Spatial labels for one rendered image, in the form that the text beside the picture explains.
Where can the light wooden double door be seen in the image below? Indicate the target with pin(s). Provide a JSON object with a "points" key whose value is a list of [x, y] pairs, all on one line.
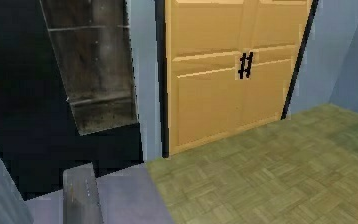
{"points": [[207, 100]]}

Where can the dark brown wooden shelf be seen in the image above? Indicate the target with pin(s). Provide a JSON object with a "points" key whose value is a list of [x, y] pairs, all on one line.
{"points": [[93, 73]]}

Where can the grey ribbed panel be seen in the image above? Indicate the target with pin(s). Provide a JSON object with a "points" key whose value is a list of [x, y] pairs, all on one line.
{"points": [[3, 196]]}

